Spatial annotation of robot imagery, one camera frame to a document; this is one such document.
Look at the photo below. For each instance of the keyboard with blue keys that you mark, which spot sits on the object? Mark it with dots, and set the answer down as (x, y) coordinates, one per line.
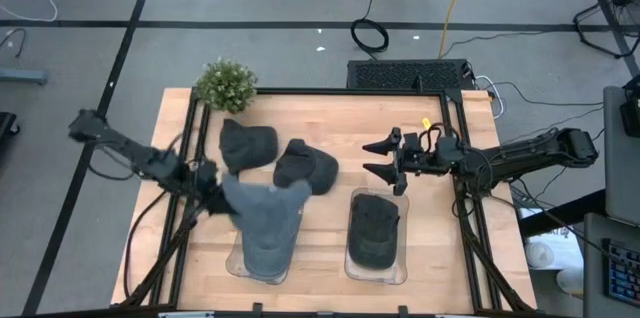
(625, 273)

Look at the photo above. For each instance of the white rounded object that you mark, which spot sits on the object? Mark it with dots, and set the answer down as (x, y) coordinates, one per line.
(570, 280)
(540, 255)

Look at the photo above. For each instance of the black diagonal bar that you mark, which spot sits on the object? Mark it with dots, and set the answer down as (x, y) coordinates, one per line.
(560, 213)

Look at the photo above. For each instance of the black aluminium table frame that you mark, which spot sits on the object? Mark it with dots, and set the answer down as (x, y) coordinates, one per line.
(350, 92)

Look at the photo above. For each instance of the grey desk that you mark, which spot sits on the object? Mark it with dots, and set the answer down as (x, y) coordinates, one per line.
(595, 258)

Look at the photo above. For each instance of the dark grey baseball cap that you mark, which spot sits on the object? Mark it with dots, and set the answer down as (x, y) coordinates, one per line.
(305, 165)
(372, 230)
(247, 145)

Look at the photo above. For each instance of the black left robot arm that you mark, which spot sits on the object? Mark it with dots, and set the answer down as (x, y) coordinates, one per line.
(145, 158)

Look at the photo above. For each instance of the small green potted plant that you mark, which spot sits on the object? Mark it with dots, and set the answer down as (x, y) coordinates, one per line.
(227, 85)

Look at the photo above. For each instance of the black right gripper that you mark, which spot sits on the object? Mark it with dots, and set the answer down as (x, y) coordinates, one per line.
(415, 155)

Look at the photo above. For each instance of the grey floor bar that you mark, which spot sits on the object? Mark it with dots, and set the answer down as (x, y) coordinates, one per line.
(22, 77)

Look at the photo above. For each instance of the black computer case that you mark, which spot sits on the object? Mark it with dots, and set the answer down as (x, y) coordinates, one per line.
(400, 75)

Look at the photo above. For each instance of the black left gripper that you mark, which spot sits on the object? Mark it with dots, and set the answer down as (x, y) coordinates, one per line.
(205, 183)

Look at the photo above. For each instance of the black desk device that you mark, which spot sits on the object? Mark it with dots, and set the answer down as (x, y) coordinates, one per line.
(631, 115)

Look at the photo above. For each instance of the blue-grey baseball cap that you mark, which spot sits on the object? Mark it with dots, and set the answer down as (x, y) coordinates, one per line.
(260, 203)
(270, 263)

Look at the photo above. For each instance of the grey flat panel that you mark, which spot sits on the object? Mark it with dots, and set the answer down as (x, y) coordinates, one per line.
(622, 178)

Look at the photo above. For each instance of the clear plastic tray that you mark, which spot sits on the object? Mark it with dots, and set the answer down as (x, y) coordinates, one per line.
(375, 276)
(232, 265)

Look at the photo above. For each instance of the black floor object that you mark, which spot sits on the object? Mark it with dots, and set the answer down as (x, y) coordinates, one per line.
(6, 125)

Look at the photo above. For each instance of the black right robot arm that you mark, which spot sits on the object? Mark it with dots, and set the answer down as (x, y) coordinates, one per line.
(525, 158)

